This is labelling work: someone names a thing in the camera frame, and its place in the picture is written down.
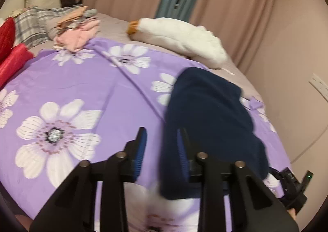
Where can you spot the navy blue fleece garment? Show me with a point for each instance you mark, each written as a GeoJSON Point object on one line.
{"type": "Point", "coordinates": [210, 109]}

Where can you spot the white goose plush toy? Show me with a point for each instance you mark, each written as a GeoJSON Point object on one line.
{"type": "Point", "coordinates": [179, 34]}

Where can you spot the white wall outlet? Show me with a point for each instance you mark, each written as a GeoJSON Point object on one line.
{"type": "Point", "coordinates": [319, 87]}

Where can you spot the pink garment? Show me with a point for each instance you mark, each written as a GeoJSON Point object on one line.
{"type": "Point", "coordinates": [76, 37]}

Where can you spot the peach cloth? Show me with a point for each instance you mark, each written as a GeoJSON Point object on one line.
{"type": "Point", "coordinates": [71, 16]}

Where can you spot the purple floral bed sheet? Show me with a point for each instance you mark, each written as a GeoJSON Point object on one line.
{"type": "Point", "coordinates": [89, 80]}

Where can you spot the red puffer jacket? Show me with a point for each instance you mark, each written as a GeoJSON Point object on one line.
{"type": "Point", "coordinates": [12, 60]}

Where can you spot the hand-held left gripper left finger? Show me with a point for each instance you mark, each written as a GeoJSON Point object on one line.
{"type": "Point", "coordinates": [141, 150]}

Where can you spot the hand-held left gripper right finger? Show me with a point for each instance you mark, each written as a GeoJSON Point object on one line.
{"type": "Point", "coordinates": [182, 150]}

